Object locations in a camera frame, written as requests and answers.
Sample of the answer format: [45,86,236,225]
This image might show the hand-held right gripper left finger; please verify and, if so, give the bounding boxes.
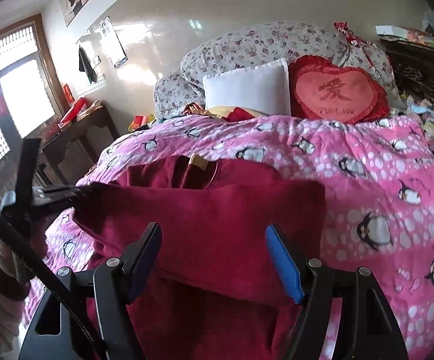
[18,222,163,360]

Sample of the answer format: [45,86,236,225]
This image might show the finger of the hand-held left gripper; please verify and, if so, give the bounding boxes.
[33,182,109,212]

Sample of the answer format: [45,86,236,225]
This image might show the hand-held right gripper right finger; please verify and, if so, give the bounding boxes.
[265,224,409,360]

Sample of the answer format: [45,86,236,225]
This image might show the dark red fleece garment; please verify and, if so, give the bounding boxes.
[72,155,328,360]

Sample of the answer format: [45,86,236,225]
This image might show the person's left hand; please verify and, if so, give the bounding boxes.
[0,227,49,283]

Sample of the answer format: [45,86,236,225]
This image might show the dark wooden side table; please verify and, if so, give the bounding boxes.
[33,105,120,186]

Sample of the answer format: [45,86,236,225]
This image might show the red flat box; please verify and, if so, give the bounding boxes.
[58,97,87,126]

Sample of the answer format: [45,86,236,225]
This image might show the wooden lattice window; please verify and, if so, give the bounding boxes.
[0,22,58,184]

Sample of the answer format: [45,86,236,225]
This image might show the beige cloth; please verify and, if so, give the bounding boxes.
[84,99,104,116]

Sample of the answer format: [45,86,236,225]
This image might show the pink penguin blanket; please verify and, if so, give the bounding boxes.
[22,114,434,360]

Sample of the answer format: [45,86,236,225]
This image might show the dark hanging cloth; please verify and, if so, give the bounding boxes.
[78,45,98,84]

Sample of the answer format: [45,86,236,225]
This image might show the red heart cushion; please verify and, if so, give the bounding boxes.
[287,55,391,124]

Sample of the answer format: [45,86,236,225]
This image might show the white pillow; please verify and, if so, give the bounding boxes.
[202,57,292,116]

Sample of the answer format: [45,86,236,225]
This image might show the floral grey pillows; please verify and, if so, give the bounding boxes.
[153,20,401,121]

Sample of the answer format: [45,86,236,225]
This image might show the carved dark wooden cabinet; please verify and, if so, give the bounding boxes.
[380,37,434,102]

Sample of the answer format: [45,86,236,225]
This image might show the red patterned bow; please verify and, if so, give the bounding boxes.
[333,21,369,49]

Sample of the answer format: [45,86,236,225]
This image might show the white flat box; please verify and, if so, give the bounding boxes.
[375,25,409,40]

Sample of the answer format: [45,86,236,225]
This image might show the heap of colourful packets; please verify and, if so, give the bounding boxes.
[406,26,434,50]

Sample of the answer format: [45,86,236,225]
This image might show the black cable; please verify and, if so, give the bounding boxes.
[0,191,103,360]

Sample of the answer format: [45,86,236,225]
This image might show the wall calendar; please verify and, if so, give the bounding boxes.
[100,17,128,69]

